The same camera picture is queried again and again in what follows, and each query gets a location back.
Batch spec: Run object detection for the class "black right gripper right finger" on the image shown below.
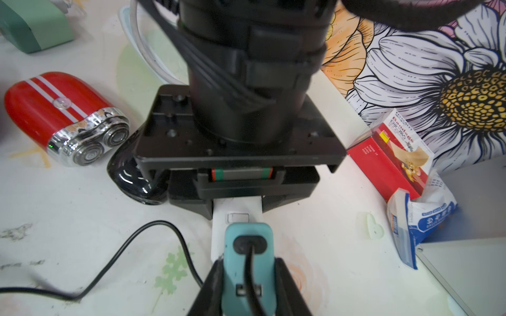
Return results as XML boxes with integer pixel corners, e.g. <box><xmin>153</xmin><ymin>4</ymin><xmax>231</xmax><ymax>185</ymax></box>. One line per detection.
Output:
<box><xmin>275</xmin><ymin>258</ymin><xmax>312</xmax><ymax>316</ymax></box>

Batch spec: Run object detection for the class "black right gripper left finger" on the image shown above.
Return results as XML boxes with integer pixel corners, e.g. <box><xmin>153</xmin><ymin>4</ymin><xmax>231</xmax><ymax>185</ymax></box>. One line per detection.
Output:
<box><xmin>187</xmin><ymin>258</ymin><xmax>225</xmax><ymax>316</ymax></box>

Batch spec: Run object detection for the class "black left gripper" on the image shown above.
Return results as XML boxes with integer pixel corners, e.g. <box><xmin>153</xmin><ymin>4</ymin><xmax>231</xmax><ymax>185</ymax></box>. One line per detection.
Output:
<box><xmin>133</xmin><ymin>85</ymin><xmax>346</xmax><ymax>219</ymax></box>

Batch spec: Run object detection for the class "white power strip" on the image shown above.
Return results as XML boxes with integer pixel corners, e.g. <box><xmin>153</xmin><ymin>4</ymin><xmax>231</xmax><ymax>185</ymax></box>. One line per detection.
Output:
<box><xmin>210</xmin><ymin>196</ymin><xmax>264</xmax><ymax>262</ymax></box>

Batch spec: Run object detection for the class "green plug adapter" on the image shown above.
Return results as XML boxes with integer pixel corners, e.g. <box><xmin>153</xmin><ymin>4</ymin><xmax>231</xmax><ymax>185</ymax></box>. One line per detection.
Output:
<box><xmin>1</xmin><ymin>0</ymin><xmax>76</xmax><ymax>53</ymax></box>

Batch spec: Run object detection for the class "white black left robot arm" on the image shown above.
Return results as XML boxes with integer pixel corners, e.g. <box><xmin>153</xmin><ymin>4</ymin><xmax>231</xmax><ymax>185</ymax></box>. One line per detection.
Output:
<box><xmin>133</xmin><ymin>1</ymin><xmax>346</xmax><ymax>219</ymax></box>

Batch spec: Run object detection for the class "black silver shaver head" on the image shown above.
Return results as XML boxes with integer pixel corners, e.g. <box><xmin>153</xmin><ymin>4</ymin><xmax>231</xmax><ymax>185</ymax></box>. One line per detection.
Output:
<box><xmin>107</xmin><ymin>124</ymin><xmax>170</xmax><ymax>205</ymax></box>

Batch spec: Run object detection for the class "teal USB charger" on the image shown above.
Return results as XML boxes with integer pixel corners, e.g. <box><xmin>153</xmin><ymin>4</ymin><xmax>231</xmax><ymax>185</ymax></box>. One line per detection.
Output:
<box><xmin>221</xmin><ymin>223</ymin><xmax>278</xmax><ymax>315</ymax></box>

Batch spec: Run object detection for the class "blue white tissue pack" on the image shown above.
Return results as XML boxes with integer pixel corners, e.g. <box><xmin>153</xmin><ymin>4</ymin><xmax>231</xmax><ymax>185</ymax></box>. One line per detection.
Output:
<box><xmin>387</xmin><ymin>170</ymin><xmax>458</xmax><ymax>270</ymax></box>

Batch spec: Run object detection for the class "red white bandage box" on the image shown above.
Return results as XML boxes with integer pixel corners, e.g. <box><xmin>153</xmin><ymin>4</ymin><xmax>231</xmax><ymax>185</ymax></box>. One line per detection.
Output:
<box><xmin>347</xmin><ymin>109</ymin><xmax>434</xmax><ymax>201</ymax></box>

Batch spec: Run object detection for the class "silver first aid case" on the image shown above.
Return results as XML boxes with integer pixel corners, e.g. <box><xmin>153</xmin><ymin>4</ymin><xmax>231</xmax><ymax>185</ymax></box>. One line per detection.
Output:
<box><xmin>416</xmin><ymin>156</ymin><xmax>505</xmax><ymax>315</ymax></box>

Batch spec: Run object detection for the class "black charger cable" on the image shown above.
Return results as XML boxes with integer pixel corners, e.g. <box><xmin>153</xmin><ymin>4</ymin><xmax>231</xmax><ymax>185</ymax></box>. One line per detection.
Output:
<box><xmin>0</xmin><ymin>220</ymin><xmax>204</xmax><ymax>301</ymax></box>

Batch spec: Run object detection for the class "grey power strip cord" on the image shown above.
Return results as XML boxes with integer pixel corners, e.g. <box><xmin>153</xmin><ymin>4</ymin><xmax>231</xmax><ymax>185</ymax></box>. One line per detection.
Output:
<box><xmin>129</xmin><ymin>0</ymin><xmax>187</xmax><ymax>86</ymax></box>

